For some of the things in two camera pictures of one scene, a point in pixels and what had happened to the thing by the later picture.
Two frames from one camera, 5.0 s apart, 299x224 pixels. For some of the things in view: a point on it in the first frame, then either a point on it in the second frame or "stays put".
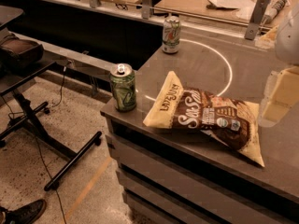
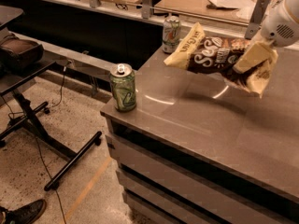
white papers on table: [243, 4] stays put
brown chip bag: [234, 122] to [218, 56]
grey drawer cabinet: [172, 175] stays put
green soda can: [123, 87] stays put
